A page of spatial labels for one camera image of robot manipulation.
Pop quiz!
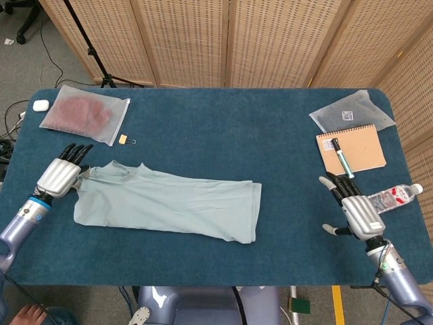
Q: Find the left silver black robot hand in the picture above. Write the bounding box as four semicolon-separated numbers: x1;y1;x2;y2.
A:
33;144;94;200

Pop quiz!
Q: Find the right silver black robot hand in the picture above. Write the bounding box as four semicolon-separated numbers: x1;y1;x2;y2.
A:
319;171;386;242

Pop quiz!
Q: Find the light green T-shirt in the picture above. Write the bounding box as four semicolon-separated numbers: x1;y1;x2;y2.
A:
73;160;263;244

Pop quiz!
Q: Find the clear plastic water bottle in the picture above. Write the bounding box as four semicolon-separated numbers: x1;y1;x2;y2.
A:
367;183;424;215

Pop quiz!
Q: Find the black green marker pen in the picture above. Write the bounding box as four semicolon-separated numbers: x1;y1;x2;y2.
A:
330;137;355;179

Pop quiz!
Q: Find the frosted bag with red cloth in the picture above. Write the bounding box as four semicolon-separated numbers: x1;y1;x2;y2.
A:
39;84;131;147

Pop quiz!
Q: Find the kraft spiral notebook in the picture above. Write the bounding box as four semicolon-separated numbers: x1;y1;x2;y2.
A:
315;123;388;177

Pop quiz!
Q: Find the frosted bag with QR label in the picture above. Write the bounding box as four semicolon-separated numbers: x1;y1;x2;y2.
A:
308;89;396;134

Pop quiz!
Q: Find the green block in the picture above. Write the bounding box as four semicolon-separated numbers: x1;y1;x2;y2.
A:
288;297;311;316

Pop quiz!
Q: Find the black tripod stand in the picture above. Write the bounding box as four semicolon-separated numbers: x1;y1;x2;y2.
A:
62;0;145;89

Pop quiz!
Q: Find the black office chair base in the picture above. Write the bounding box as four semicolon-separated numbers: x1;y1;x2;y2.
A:
2;0;39;45

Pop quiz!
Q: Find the person's blue jeans leg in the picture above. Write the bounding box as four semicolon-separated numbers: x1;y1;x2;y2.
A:
43;306;79;325

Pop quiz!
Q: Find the blue table mat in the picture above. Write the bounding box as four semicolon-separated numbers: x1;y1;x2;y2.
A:
0;87;424;287

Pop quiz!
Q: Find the blue-grey robot torso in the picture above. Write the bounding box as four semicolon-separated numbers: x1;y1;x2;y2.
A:
137;286;281;325

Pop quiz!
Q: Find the wooden wicker folding screen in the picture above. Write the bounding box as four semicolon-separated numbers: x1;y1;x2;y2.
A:
39;0;433;325

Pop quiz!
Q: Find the white metal bracket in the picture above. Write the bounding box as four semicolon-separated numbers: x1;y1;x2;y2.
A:
127;306;151;325

